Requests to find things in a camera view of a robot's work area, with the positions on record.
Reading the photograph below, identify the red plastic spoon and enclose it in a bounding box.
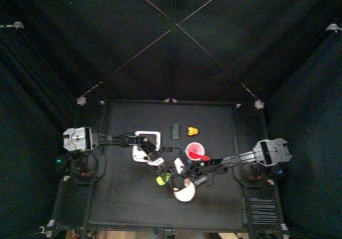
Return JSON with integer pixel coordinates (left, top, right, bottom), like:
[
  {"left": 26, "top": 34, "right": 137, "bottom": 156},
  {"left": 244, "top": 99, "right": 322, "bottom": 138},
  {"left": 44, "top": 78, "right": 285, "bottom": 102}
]
[{"left": 188, "top": 151, "right": 211, "bottom": 162}]

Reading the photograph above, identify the red plastic cup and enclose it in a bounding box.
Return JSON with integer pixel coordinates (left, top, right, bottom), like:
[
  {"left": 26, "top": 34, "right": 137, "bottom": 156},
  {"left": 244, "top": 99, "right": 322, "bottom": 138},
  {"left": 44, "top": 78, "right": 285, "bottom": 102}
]
[{"left": 184, "top": 141, "right": 207, "bottom": 161}]

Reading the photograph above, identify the white toy microwave appliance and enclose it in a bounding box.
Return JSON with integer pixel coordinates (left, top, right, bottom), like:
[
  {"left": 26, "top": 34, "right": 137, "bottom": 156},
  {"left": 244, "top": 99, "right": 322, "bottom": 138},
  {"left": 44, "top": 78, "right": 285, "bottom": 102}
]
[{"left": 130, "top": 130, "right": 163, "bottom": 164}]

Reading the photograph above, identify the dark green oblong toy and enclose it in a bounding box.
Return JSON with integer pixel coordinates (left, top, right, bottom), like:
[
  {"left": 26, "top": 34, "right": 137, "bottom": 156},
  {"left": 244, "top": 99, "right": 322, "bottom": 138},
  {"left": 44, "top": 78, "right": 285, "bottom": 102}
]
[{"left": 171, "top": 122, "right": 181, "bottom": 140}]

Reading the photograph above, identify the white toy bowl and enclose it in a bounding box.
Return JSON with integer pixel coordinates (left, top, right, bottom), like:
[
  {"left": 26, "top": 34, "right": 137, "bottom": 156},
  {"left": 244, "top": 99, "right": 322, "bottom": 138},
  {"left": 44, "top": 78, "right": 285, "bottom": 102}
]
[{"left": 172, "top": 177, "right": 197, "bottom": 203}]

